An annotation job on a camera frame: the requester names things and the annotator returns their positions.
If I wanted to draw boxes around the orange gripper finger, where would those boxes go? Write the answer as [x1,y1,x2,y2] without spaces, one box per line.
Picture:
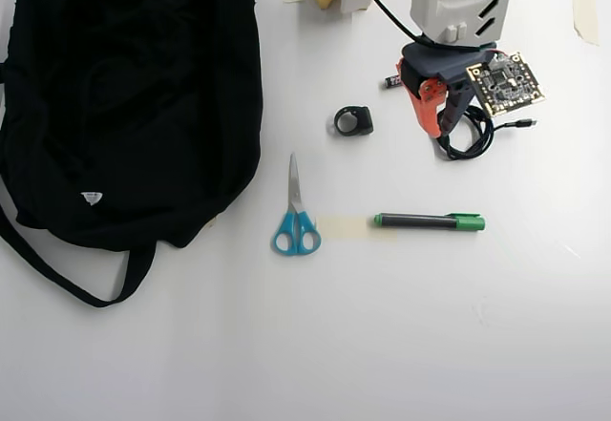
[395,56,450,138]

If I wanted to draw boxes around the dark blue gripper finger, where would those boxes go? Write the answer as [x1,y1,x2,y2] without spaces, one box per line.
[437,88,479,138]

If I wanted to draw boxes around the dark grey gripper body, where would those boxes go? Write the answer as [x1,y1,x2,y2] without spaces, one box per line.
[399,41,500,92]

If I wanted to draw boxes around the green and black marker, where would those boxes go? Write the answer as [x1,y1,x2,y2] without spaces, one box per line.
[372,211,487,233]

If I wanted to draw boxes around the black fabric bag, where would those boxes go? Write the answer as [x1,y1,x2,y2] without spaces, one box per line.
[0,0,264,308]

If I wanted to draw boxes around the wide beige masking tape strip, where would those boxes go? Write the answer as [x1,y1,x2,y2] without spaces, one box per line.
[315,215,400,242]

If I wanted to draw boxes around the bare camera circuit board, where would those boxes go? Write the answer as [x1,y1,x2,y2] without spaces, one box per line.
[465,51,547,118]

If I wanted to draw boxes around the black ring-shaped strap device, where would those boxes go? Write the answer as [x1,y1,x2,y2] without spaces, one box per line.
[332,105,374,138]

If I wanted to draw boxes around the coiled black USB cable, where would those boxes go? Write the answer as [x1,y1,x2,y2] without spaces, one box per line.
[432,103,538,162]

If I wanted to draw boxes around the black camera cable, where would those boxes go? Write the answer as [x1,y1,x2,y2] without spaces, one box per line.
[333,0,445,50]

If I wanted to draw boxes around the scissors with blue handles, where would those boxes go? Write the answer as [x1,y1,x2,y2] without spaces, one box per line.
[270,152,322,257]

